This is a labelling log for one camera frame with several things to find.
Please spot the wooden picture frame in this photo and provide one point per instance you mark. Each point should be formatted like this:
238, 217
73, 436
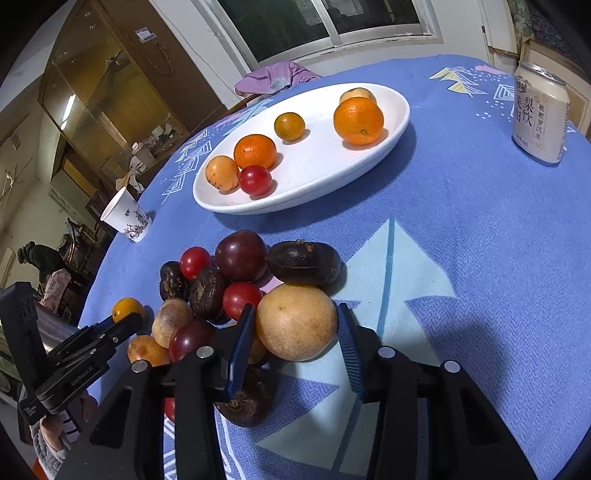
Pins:
577, 87

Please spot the wooden chair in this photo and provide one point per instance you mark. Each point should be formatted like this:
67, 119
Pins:
244, 102

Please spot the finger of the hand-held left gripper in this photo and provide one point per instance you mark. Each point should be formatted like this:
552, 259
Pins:
124, 323

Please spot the white paper cup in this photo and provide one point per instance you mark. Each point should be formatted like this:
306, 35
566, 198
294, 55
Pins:
124, 217

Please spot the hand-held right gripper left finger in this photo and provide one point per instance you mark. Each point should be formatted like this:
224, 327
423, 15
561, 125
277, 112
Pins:
240, 350

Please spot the orange-brown round fruit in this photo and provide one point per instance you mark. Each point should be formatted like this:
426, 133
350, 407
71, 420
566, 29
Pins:
147, 349
222, 173

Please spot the purple cloth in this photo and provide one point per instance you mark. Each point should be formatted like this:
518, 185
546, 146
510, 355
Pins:
272, 78

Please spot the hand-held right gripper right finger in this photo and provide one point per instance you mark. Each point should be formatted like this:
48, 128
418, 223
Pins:
351, 350

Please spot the small tan pear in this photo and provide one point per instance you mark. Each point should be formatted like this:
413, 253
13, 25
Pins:
171, 321

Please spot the cream drink can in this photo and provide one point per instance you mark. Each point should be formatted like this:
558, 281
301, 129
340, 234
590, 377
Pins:
540, 115

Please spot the person's left forearm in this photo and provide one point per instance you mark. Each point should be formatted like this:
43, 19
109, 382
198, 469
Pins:
48, 459

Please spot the sliding glass window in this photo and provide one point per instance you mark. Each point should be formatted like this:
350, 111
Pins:
300, 18

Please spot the dark brown water chestnut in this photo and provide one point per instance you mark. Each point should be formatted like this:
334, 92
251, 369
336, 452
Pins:
173, 280
251, 406
207, 293

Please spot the dark red plum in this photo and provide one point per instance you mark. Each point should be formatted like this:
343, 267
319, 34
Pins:
241, 256
191, 339

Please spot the orange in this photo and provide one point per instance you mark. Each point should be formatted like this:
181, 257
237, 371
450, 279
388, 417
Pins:
358, 121
255, 151

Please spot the white oval plate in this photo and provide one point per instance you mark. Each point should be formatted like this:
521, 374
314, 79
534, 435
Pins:
318, 152

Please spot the wooden glass cabinet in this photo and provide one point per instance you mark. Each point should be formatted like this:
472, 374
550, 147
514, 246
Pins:
106, 83

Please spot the stack of patterned boxes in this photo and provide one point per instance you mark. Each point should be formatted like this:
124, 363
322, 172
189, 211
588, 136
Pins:
540, 18

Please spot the red cherry tomato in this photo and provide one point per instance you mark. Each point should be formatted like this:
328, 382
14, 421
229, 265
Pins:
255, 180
170, 408
195, 262
241, 299

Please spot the small tan fruit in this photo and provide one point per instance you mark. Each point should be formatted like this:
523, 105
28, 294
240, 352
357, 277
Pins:
256, 350

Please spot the large tan pear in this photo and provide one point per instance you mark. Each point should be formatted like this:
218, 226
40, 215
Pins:
356, 94
296, 322

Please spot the person's left hand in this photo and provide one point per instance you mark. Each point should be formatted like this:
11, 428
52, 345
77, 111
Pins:
53, 429

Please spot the dark purple passion fruit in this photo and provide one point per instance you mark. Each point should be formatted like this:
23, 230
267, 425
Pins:
304, 263

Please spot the yellow cherry tomato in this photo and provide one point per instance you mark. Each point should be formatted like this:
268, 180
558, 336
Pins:
125, 308
289, 126

